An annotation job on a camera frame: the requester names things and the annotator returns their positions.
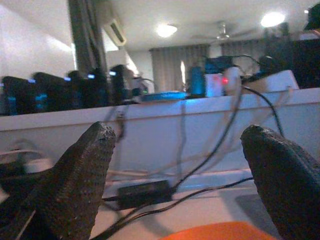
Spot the white box with red light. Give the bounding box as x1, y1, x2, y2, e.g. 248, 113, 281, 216
204, 66, 243, 98

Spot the person with dark cap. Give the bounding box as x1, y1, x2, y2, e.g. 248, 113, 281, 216
298, 2, 320, 41

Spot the thin black cable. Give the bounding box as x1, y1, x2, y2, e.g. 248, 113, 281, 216
171, 84, 244, 189

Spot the white wall air conditioner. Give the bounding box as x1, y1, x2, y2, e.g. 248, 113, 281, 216
103, 18, 128, 48

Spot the white cardboard box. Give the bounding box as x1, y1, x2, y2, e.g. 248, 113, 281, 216
243, 69, 300, 95

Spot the black adapter power cable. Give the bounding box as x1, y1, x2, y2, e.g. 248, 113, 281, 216
89, 176, 254, 240

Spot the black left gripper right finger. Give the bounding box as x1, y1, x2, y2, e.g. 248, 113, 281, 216
240, 124, 320, 240

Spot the flat blue tray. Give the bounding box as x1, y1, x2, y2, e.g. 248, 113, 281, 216
140, 91, 189, 103

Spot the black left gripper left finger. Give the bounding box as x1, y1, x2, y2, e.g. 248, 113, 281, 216
0, 121, 117, 240

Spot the black battery charger unit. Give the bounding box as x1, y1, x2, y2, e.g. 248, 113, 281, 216
108, 64, 134, 101
66, 69, 111, 109
31, 71, 71, 113
0, 75, 34, 116

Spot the orange plastic bowl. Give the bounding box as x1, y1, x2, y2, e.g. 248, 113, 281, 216
159, 220, 279, 240

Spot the black power adapter brick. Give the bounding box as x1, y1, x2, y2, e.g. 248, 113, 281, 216
117, 179, 174, 210

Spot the ceiling fan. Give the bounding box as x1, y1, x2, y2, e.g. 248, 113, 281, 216
191, 20, 259, 42

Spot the blue bottle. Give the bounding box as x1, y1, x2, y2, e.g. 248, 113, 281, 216
189, 65, 205, 98

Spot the dark hanging curtain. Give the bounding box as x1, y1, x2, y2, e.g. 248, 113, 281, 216
67, 0, 109, 76

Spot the grey window curtain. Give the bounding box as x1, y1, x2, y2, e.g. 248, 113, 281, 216
149, 43, 211, 94

